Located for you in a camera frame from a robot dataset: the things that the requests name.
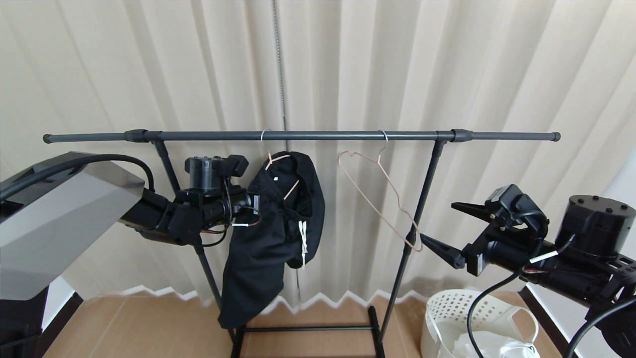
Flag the black shorts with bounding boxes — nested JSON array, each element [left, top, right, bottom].
[[218, 151, 326, 330]]

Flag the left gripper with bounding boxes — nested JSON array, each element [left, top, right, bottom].
[[220, 188, 260, 222]]

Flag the black clothes rack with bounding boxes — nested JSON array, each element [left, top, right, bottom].
[[42, 129, 561, 358]]

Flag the white garment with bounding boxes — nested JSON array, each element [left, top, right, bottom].
[[452, 331, 541, 358]]

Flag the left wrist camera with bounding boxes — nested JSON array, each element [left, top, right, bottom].
[[219, 155, 249, 178]]

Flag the beige curtain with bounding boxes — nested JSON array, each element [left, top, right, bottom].
[[0, 0, 636, 305]]

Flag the white laundry basket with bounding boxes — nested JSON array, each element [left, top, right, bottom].
[[421, 289, 541, 358]]

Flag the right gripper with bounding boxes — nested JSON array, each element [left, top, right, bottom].
[[420, 201, 543, 277]]

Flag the pink clothes hanger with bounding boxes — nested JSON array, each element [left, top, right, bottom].
[[338, 130, 423, 253], [260, 129, 301, 200]]

